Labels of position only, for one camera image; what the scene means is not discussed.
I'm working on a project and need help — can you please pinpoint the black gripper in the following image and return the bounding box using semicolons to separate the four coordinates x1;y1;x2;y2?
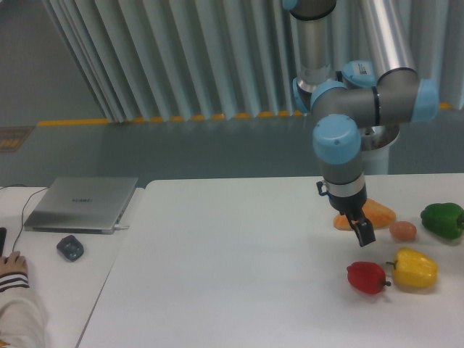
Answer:
316;181;376;247

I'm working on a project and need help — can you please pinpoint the orange triangular bread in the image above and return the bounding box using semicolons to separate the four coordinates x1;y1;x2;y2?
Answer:
333;199;397;231

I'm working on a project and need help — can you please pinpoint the cream striped sleeve forearm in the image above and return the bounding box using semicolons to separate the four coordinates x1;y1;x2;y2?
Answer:
1;272;46;347

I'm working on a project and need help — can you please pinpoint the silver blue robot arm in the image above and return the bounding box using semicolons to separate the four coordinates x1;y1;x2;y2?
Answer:
283;1;439;246

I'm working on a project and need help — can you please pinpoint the person's hand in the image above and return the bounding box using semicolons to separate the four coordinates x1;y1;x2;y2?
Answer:
0;251;28;276

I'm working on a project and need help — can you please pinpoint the brown egg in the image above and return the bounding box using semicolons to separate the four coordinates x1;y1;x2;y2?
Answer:
389;221;417;241

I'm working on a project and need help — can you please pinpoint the red bell pepper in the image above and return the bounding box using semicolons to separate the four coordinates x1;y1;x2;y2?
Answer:
347;261;391;295

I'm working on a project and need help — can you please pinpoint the yellow bell pepper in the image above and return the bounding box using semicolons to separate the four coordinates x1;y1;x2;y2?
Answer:
387;247;439;288

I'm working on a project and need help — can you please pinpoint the green bell pepper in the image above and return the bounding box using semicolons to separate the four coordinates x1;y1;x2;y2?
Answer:
420;202;463;240

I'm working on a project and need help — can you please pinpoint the silver laptop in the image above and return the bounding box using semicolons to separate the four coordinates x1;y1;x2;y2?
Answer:
23;177;138;234

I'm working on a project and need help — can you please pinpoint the folded grey partition screen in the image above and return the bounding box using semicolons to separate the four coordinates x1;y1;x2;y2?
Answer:
42;1;463;123

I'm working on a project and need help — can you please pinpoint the black phone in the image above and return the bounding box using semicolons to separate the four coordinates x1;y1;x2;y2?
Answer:
0;227;7;256

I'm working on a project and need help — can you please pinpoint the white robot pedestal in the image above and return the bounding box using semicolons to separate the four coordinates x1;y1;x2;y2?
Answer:
360;125;399;175

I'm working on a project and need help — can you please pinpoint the black cable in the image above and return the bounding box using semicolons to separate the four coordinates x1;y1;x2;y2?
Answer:
0;185;49;254

